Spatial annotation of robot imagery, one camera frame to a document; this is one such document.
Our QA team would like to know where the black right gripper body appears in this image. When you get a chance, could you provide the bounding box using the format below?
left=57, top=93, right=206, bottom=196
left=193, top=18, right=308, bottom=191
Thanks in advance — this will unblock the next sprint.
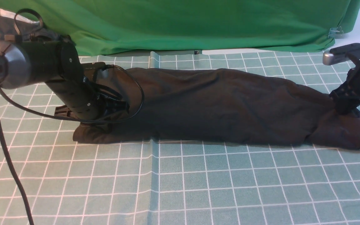
left=329, top=68, right=360, bottom=114

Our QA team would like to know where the dark brown crumpled garment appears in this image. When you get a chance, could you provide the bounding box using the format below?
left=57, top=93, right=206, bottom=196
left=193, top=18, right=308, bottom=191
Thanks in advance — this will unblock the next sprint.
left=0, top=16, right=75, bottom=45

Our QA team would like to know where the white crumpled garment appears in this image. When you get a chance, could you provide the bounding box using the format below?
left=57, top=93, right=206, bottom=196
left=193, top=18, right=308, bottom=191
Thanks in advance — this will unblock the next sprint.
left=0, top=8, right=39, bottom=24

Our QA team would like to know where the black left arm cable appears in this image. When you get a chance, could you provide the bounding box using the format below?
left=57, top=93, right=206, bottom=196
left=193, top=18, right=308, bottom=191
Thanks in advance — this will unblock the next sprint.
left=0, top=9, right=145, bottom=225

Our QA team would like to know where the green backdrop cloth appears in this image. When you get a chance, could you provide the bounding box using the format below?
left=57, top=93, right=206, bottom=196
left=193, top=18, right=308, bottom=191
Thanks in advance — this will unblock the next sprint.
left=0, top=0, right=360, bottom=56

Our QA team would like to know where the metal binder clip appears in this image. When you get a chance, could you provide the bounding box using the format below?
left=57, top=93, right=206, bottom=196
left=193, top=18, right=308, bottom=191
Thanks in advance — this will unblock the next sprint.
left=327, top=27, right=344, bottom=39

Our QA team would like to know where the dark gray long-sleeve top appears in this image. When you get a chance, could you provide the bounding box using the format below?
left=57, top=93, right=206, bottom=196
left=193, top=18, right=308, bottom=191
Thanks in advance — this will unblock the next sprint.
left=73, top=68, right=360, bottom=150

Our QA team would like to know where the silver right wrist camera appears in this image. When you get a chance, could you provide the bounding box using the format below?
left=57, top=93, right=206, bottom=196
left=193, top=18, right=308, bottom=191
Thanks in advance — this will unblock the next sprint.
left=322, top=43, right=360, bottom=66

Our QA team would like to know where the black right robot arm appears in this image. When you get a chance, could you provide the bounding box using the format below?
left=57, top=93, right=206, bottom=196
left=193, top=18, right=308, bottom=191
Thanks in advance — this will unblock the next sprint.
left=323, top=43, right=360, bottom=114

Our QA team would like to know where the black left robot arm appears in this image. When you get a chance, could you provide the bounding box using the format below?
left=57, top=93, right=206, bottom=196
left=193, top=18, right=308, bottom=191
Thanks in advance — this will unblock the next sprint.
left=0, top=41, right=129, bottom=124

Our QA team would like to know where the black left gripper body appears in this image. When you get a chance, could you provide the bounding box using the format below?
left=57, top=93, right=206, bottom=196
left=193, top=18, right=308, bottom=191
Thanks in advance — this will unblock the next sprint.
left=54, top=62, right=129, bottom=122

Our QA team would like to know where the green checkered tablecloth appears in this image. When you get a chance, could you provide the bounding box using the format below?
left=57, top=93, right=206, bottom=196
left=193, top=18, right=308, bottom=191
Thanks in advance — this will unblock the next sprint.
left=0, top=50, right=360, bottom=225

